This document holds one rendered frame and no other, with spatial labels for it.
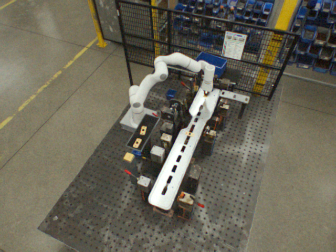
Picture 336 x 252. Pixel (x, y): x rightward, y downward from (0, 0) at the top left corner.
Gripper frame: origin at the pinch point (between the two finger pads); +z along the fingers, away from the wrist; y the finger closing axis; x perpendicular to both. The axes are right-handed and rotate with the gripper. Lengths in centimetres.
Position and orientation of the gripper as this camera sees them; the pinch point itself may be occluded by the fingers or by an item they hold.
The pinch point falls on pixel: (206, 93)
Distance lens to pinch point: 243.8
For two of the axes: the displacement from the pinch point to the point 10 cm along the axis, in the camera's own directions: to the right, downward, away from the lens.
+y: 9.2, 3.0, -2.4
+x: 3.8, -7.3, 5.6
